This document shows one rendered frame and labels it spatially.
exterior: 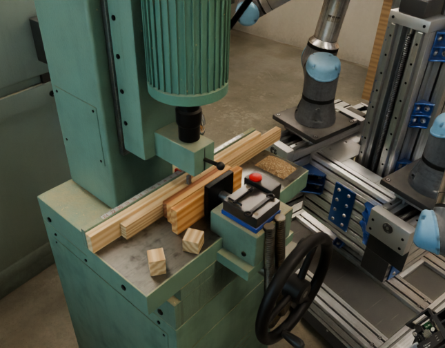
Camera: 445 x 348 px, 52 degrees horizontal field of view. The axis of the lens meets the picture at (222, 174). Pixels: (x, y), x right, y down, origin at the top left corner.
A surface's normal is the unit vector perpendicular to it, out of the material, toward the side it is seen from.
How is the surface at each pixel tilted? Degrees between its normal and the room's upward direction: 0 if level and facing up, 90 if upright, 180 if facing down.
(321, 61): 7
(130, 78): 90
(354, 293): 0
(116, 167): 90
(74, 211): 0
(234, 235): 90
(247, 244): 90
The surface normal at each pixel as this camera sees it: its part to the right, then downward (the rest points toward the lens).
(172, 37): -0.26, 0.56
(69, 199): 0.03, -0.80
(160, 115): 0.75, 0.40
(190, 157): -0.66, 0.43
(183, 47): 0.00, 0.59
